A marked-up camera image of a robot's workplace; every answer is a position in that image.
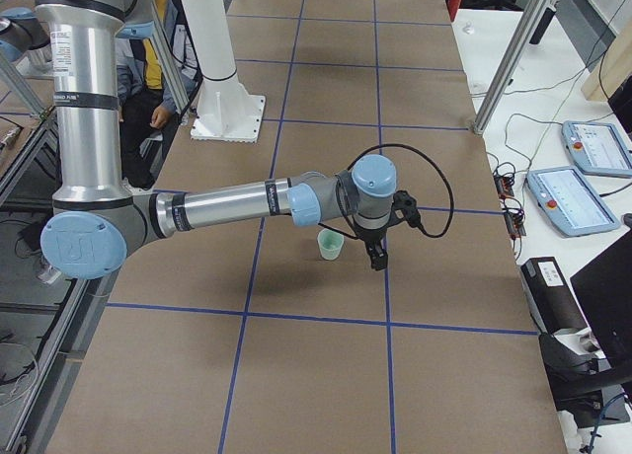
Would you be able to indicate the seated person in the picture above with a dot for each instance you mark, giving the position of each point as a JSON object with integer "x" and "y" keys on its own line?
{"x": 145, "y": 102}

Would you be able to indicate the blue teach pendant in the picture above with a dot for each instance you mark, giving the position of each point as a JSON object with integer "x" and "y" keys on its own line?
{"x": 597, "y": 148}
{"x": 570, "y": 202}

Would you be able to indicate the brown paper table cover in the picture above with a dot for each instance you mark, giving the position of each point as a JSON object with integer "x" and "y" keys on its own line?
{"x": 240, "y": 338}

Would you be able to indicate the pale green plastic cup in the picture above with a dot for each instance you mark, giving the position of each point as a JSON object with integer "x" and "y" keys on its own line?
{"x": 330, "y": 244}

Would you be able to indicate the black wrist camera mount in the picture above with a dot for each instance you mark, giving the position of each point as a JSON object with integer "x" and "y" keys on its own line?
{"x": 404, "y": 209}

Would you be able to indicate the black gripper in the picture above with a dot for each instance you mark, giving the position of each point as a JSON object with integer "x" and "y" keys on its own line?
{"x": 369, "y": 238}

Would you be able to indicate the near blue teach pendant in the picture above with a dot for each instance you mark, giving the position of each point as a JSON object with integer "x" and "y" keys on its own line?
{"x": 570, "y": 202}

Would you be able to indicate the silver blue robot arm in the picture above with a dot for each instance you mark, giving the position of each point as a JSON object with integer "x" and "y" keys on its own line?
{"x": 97, "y": 223}

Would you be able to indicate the black box with label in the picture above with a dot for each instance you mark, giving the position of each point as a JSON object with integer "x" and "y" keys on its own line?
{"x": 549, "y": 297}

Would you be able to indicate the white pillar with base plate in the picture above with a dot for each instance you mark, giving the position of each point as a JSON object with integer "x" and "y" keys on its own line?
{"x": 225, "y": 109}

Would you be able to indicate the aluminium frame post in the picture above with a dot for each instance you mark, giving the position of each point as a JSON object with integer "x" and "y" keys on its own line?
{"x": 524, "y": 30}

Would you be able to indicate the far blue teach pendant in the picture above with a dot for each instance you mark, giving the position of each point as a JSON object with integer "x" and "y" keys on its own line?
{"x": 597, "y": 148}

